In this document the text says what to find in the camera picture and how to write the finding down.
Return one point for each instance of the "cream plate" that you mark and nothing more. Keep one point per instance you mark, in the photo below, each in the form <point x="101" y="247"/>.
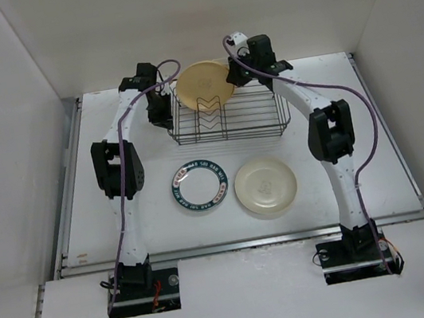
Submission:
<point x="266" y="186"/>

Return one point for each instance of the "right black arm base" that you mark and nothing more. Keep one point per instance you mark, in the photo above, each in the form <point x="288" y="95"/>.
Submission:
<point x="340" y="266"/>

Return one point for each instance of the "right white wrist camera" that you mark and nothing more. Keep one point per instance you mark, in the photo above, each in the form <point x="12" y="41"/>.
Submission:
<point x="238" y="44"/>

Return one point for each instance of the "yellow plate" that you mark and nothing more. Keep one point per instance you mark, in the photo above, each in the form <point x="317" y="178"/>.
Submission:
<point x="203" y="86"/>
<point x="222" y="61"/>

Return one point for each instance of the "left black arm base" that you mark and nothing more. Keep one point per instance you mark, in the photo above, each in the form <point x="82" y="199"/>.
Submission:
<point x="142" y="291"/>

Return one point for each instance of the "teal banded lettered plate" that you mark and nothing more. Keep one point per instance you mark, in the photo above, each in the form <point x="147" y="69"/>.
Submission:
<point x="199" y="187"/>

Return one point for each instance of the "metal wire dish rack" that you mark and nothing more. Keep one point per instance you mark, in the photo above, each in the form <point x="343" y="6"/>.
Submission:
<point x="251" y="112"/>

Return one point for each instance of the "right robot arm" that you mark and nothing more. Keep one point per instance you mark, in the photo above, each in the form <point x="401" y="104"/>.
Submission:
<point x="331" y="136"/>

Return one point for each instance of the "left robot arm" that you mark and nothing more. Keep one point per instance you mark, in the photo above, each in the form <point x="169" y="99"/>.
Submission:
<point x="119" y="171"/>

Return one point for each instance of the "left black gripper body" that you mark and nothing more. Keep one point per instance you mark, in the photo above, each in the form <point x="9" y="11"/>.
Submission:
<point x="159" y="110"/>

